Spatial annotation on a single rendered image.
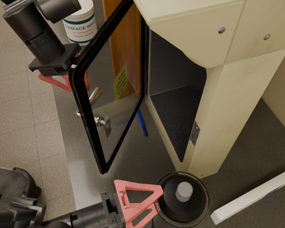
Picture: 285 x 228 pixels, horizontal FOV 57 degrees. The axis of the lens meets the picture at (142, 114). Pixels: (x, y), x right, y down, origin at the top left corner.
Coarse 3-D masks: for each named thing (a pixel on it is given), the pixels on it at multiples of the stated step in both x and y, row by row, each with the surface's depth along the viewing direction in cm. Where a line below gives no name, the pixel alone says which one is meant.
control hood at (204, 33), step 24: (144, 0) 29; (168, 0) 29; (192, 0) 29; (216, 0) 29; (240, 0) 29; (168, 24) 28; (192, 24) 29; (216, 24) 30; (192, 48) 32; (216, 48) 34
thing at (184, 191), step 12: (168, 180) 51; (180, 180) 51; (192, 180) 51; (168, 192) 50; (180, 192) 47; (192, 192) 47; (204, 192) 51; (168, 204) 48; (180, 204) 48; (192, 204) 49; (204, 204) 50; (180, 216) 48; (192, 216) 48
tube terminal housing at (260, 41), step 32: (256, 0) 30; (256, 32) 34; (224, 64) 37; (256, 64) 40; (224, 96) 44; (256, 96) 48; (160, 128) 82; (192, 128) 56; (224, 128) 54; (192, 160) 62
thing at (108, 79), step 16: (112, 16) 47; (128, 16) 54; (128, 32) 56; (112, 48) 51; (128, 48) 60; (96, 64) 46; (112, 64) 53; (128, 64) 63; (96, 80) 48; (112, 80) 56; (128, 80) 67; (96, 96) 51; (112, 96) 59; (128, 96) 71; (80, 112) 47; (96, 112) 53; (112, 112) 62; (128, 112) 76; (112, 128) 66; (112, 144) 70; (96, 160) 63
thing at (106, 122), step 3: (102, 117) 57; (105, 117) 56; (108, 117) 56; (99, 120) 56; (102, 120) 56; (105, 120) 56; (108, 120) 56; (99, 123) 56; (102, 123) 56; (105, 123) 56; (108, 123) 56; (105, 126) 56; (108, 126) 57; (105, 129) 57; (108, 129) 58; (108, 132) 59; (108, 135) 60
